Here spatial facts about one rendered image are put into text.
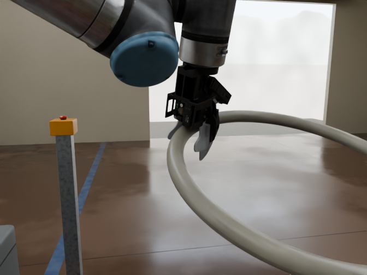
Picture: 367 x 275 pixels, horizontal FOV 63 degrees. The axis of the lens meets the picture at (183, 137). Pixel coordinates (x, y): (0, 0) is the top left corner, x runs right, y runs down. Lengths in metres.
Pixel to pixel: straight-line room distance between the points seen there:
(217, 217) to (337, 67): 8.02
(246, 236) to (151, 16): 0.30
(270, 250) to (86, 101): 6.43
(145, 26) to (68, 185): 1.47
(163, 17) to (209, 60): 0.15
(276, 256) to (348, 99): 8.24
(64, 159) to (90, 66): 5.04
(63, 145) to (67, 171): 0.15
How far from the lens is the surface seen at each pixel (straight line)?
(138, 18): 0.39
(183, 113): 0.58
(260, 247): 0.38
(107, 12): 0.38
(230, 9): 0.55
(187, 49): 0.55
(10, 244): 1.06
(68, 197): 1.82
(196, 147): 0.61
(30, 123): 6.99
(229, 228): 0.39
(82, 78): 6.70
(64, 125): 1.70
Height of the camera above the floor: 1.28
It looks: 10 degrees down
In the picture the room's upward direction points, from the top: straight up
